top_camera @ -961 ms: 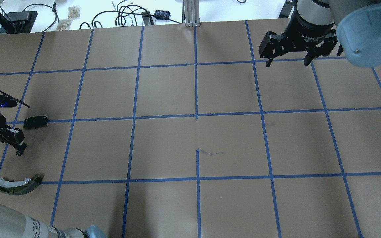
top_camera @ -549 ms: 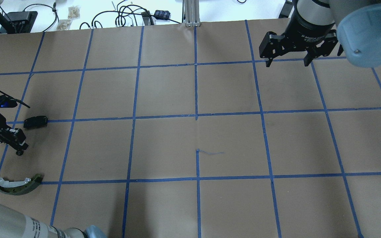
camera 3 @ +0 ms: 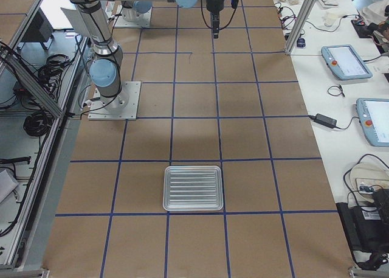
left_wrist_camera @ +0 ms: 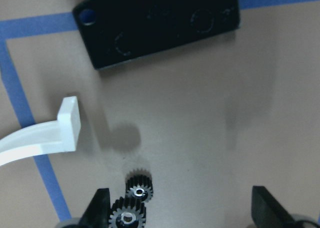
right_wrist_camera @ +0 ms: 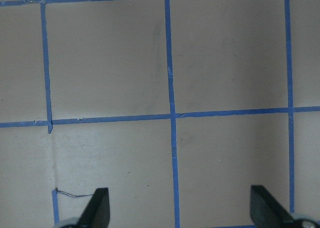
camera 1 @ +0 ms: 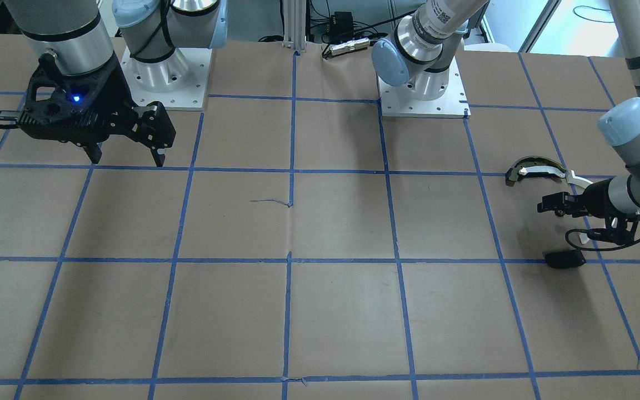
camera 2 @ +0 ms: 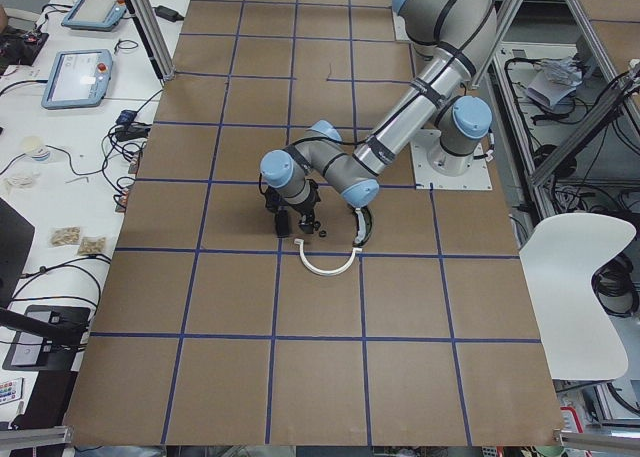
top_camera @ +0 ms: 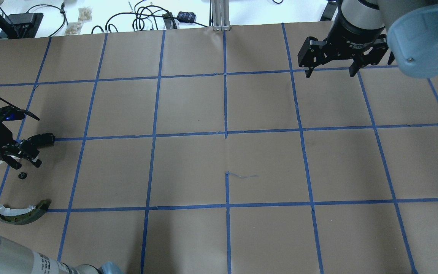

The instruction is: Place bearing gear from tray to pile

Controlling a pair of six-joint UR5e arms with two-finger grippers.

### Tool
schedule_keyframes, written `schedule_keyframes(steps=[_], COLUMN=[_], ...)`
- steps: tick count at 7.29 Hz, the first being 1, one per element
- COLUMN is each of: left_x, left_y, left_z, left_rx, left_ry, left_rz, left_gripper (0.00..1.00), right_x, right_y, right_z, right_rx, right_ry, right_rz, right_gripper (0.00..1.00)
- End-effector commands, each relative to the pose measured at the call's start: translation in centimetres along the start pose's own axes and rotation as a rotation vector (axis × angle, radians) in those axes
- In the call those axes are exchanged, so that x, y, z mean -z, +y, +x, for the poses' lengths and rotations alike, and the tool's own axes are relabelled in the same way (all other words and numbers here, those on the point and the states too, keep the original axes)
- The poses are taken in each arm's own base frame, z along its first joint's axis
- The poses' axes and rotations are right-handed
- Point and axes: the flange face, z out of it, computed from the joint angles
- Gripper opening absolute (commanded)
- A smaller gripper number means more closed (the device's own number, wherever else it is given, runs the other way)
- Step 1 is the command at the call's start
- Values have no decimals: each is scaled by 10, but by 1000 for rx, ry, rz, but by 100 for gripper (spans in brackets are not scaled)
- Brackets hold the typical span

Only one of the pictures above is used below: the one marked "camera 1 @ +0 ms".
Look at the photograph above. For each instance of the aluminium frame post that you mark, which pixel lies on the aluminium frame post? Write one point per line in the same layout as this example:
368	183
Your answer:
295	24

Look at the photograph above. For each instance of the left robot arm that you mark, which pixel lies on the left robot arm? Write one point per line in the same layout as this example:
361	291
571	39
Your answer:
420	43

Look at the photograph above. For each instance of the green white curved part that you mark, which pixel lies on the green white curved part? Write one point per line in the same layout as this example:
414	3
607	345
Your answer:
534	166

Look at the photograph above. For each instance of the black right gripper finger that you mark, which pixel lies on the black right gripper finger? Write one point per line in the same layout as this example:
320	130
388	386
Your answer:
158	152
93	152

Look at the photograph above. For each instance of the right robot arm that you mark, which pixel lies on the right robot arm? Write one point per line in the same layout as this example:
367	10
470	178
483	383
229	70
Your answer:
74	32

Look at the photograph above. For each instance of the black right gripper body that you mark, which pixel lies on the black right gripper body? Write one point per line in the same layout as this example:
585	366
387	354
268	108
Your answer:
113	89

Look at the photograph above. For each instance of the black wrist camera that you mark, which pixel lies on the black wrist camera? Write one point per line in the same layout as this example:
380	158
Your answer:
618	230

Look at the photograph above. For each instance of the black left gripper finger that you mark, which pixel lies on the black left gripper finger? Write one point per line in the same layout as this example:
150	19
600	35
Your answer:
557	208
554	200

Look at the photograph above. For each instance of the small black box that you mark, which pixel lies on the small black box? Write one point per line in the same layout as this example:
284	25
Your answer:
566	259

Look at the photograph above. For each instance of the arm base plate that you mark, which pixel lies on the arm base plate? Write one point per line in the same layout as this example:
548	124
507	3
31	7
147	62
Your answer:
438	95
180	82

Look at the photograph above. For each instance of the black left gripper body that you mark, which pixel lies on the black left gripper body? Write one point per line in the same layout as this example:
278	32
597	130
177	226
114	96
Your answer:
597	198

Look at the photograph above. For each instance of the white curved plastic bracket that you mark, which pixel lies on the white curved plastic bracket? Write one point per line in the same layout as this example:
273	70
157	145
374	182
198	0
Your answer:
572	178

